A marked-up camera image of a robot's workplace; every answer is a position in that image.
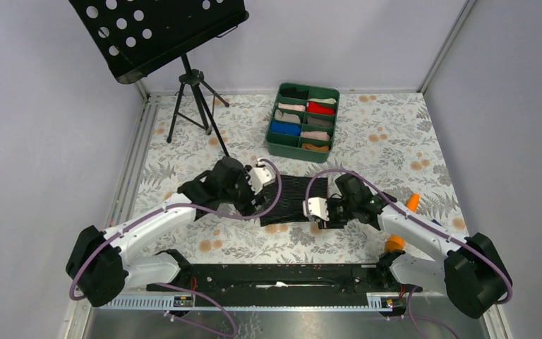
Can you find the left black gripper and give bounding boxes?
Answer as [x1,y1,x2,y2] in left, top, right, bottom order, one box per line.
[221,165,269,218]

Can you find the black striped underwear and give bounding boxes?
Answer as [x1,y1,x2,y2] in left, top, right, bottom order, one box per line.
[259,174,329,227]

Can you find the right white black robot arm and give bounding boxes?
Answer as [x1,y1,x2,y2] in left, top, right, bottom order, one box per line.
[303,169,513,319]

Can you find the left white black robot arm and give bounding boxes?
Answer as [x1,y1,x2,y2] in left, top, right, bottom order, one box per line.
[65,157,276,307]

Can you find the orange carrot toy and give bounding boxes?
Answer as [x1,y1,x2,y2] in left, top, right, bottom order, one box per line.
[385,194,421,254]

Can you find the orange rolled cloth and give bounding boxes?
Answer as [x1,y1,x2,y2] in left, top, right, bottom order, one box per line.
[301,143,330,153]

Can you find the light pink rolled cloth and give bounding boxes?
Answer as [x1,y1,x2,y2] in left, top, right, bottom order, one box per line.
[301,131,331,141]

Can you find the beige rolled cloth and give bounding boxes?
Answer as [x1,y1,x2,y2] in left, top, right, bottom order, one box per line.
[274,109,301,124]

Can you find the grey rolled cloth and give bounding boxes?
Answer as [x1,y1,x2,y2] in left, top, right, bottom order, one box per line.
[306,117,334,129]

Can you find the green divided organizer tray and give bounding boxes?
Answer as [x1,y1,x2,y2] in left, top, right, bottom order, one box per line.
[265,82,340,163]

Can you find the red rolled cloth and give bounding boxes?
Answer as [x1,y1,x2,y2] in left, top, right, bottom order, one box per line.
[306,101,335,116]

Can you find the white rolled cloth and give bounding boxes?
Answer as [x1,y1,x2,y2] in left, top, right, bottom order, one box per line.
[308,98,337,105]

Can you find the black rolled cloth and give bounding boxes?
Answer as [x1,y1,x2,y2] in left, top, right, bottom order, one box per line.
[279,87,309,100]

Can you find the black perforated music stand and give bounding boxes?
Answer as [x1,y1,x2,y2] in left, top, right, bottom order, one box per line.
[70,0,249,138]

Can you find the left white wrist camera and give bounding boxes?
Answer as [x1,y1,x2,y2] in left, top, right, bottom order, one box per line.
[246,165,276,195]

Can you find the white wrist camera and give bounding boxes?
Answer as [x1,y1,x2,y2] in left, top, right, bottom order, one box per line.
[246,165,276,195]
[303,197,330,221]

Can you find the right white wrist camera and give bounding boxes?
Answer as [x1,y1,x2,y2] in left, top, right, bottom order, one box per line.
[303,197,330,221]

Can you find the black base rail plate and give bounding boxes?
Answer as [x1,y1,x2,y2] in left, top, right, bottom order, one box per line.
[170,263,412,308]

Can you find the aluminium frame rails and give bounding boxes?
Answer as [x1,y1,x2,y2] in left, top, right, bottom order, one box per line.
[63,0,515,339]

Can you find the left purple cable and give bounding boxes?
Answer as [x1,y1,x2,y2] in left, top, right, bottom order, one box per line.
[68,158,283,338]

